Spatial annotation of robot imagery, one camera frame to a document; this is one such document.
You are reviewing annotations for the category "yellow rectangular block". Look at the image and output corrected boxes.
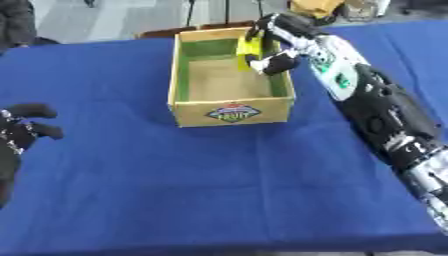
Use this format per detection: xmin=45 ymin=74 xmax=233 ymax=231
xmin=234 ymin=31 xmax=266 ymax=72

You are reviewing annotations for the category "black tripod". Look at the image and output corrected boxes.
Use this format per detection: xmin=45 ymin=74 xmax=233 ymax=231
xmin=183 ymin=0 xmax=266 ymax=28

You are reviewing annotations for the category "tan cardboard box green inside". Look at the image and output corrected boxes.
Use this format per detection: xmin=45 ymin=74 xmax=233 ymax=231
xmin=166 ymin=27 xmax=298 ymax=128

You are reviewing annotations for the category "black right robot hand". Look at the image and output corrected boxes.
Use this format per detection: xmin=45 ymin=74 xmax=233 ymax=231
xmin=243 ymin=12 xmax=329 ymax=77

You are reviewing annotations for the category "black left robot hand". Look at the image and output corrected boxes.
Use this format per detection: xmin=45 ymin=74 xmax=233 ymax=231
xmin=0 ymin=103 xmax=65 ymax=209

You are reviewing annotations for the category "person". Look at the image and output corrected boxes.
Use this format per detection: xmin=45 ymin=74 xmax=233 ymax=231
xmin=0 ymin=0 xmax=62 ymax=51

